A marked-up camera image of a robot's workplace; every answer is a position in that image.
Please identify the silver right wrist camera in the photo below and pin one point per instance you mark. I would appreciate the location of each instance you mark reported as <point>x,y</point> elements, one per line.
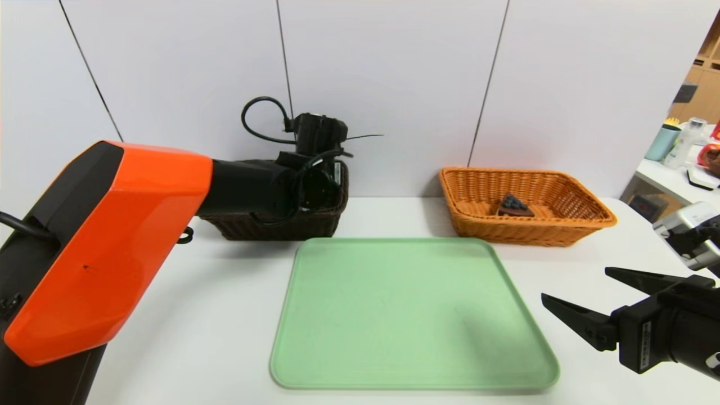
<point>689,216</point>

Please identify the red package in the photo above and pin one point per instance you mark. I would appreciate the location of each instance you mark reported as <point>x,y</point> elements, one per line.
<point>716,130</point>

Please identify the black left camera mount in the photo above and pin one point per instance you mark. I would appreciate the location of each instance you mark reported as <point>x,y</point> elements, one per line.
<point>318,132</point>

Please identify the clear plastic bottle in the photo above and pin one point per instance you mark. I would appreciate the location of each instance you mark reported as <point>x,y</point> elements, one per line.
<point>682,147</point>

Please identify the dark brown wicker basket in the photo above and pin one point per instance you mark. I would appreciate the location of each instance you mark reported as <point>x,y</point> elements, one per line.
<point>281,228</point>

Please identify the chocolate blueberry cake slice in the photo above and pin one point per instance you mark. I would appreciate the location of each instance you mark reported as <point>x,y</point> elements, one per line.
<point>514,208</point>

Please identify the white side table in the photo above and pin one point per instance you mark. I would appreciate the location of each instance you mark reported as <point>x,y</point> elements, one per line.
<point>655,174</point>

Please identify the orange wicker basket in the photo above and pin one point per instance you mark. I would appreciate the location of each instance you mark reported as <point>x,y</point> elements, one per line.
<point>534,233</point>

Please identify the teal cup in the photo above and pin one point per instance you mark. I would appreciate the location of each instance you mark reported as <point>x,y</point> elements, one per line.
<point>661,145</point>

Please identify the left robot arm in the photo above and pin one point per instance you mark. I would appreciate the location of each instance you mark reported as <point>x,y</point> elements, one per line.
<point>112,225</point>

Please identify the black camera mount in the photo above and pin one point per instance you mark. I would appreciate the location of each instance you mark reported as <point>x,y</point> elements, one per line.
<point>700,239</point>
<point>318,132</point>

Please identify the black and white eraser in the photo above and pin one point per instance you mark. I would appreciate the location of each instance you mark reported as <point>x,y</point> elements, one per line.
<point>703,179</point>

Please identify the round red object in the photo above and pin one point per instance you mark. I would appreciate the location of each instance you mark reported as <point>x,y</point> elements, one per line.
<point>709,156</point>

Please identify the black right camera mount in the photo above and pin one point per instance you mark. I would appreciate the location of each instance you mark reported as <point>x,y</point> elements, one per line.
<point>700,239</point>

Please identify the light green plastic tray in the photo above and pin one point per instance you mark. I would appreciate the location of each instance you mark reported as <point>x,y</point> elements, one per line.
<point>410,315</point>

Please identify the yellow plastic item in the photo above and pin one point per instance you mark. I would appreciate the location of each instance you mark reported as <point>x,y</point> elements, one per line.
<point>670,122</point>

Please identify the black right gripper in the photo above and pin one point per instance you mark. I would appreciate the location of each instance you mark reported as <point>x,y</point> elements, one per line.
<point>642,334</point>

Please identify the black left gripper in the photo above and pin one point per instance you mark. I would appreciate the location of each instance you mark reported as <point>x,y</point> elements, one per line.
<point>339,171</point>

